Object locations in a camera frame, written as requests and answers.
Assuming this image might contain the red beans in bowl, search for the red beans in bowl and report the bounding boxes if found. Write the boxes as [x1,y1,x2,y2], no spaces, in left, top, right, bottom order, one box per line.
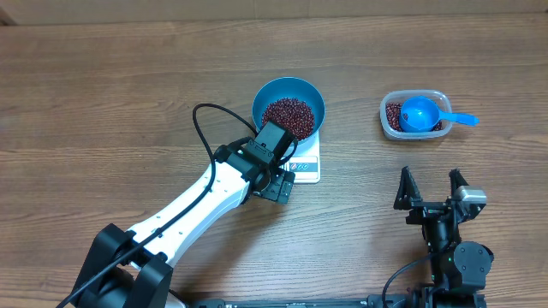
[261,98,315,140]

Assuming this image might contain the clear plastic food container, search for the clear plastic food container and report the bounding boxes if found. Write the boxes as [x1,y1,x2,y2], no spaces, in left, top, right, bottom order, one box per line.
[379,90,453,141]

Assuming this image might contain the blue plastic measuring scoop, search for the blue plastic measuring scoop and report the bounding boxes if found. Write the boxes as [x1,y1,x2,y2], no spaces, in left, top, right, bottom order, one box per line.
[399,96,480,133]

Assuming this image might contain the blue metal bowl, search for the blue metal bowl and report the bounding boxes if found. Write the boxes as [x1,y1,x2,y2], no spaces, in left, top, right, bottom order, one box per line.
[252,77,325,145]

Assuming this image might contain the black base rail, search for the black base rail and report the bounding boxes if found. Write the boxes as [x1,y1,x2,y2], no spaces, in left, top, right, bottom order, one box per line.
[183,293,487,308]

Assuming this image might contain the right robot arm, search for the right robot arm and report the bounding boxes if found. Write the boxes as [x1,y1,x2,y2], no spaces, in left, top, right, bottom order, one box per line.
[381,167,494,307]

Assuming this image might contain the white digital kitchen scale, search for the white digital kitchen scale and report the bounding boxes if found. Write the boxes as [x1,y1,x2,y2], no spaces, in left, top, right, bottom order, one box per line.
[283,132,321,184]

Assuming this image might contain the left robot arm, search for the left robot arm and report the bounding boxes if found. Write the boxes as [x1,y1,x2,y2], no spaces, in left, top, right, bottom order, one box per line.
[60,138,295,308]

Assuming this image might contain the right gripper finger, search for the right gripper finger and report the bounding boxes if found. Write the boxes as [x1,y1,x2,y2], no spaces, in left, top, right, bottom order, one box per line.
[449,169,468,193]
[393,166,422,210]

